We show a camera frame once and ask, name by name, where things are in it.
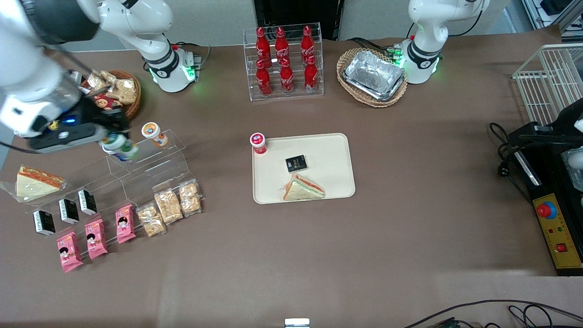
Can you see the pink snack packet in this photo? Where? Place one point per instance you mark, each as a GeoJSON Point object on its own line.
{"type": "Point", "coordinates": [96, 239]}
{"type": "Point", "coordinates": [69, 252]}
{"type": "Point", "coordinates": [125, 224]}

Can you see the wrapped triangle sandwich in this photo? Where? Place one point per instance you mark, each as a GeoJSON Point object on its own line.
{"type": "Point", "coordinates": [300, 190]}
{"type": "Point", "coordinates": [34, 184]}

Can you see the black and yellow control box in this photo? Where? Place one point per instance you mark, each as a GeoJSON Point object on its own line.
{"type": "Point", "coordinates": [553, 228]}

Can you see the small white device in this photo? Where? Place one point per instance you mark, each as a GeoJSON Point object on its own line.
{"type": "Point", "coordinates": [297, 323]}

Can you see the beige plastic tray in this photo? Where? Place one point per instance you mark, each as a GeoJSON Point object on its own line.
{"type": "Point", "coordinates": [328, 155]}

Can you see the red emergency stop button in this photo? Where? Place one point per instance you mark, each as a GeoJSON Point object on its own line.
{"type": "Point", "coordinates": [546, 210]}

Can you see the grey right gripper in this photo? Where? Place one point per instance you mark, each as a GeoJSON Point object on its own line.
{"type": "Point", "coordinates": [92, 115]}

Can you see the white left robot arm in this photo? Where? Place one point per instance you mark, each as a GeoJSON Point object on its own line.
{"type": "Point", "coordinates": [426, 27]}

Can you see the metal shelf frame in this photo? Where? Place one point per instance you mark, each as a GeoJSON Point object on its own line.
{"type": "Point", "coordinates": [553, 11]}

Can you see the dark red cookie box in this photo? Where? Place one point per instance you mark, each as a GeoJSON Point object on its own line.
{"type": "Point", "coordinates": [108, 102]}

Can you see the green gum bottle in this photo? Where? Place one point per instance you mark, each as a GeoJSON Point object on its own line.
{"type": "Point", "coordinates": [119, 146]}

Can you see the red cola bottle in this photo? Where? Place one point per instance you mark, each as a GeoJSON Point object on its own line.
{"type": "Point", "coordinates": [286, 79]}
{"type": "Point", "coordinates": [311, 76]}
{"type": "Point", "coordinates": [281, 44]}
{"type": "Point", "coordinates": [262, 45]}
{"type": "Point", "coordinates": [264, 81]}
{"type": "Point", "coordinates": [307, 42]}

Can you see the clear acrylic step shelf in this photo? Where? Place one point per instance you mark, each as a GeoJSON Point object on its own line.
{"type": "Point", "coordinates": [159, 164]}

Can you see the clear bag of crackers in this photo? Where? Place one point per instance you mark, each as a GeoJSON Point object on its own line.
{"type": "Point", "coordinates": [190, 197]}
{"type": "Point", "coordinates": [168, 206]}
{"type": "Point", "coordinates": [151, 220]}

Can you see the red gum bottle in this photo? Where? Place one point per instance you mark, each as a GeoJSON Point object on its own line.
{"type": "Point", "coordinates": [258, 142]}

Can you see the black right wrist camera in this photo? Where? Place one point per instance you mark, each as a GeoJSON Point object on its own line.
{"type": "Point", "coordinates": [89, 116]}

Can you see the small black carton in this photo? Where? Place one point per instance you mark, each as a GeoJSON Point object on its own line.
{"type": "Point", "coordinates": [87, 202]}
{"type": "Point", "coordinates": [44, 223]}
{"type": "Point", "coordinates": [69, 211]}

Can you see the wicker basket with foil trays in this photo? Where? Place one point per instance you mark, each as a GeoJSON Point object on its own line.
{"type": "Point", "coordinates": [371, 102]}

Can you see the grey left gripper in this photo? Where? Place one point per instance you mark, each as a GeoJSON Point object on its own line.
{"type": "Point", "coordinates": [566, 122]}

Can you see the round wicker snack basket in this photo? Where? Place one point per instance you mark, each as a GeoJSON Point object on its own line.
{"type": "Point", "coordinates": [135, 98]}

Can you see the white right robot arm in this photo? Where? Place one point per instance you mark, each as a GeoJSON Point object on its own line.
{"type": "Point", "coordinates": [27, 82]}

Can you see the clear acrylic bottle rack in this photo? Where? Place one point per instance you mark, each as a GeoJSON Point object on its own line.
{"type": "Point", "coordinates": [248, 68]}

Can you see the small black snack packet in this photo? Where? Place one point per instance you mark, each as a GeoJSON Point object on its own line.
{"type": "Point", "coordinates": [296, 163]}

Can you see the orange gum bottle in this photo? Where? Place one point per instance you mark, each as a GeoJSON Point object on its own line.
{"type": "Point", "coordinates": [152, 132]}

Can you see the clear bag of pastries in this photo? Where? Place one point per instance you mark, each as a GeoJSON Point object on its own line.
{"type": "Point", "coordinates": [110, 78]}
{"type": "Point", "coordinates": [96, 81]}
{"type": "Point", "coordinates": [126, 90]}

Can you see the aluminium foil tray stack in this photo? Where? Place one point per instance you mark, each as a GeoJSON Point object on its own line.
{"type": "Point", "coordinates": [373, 75]}

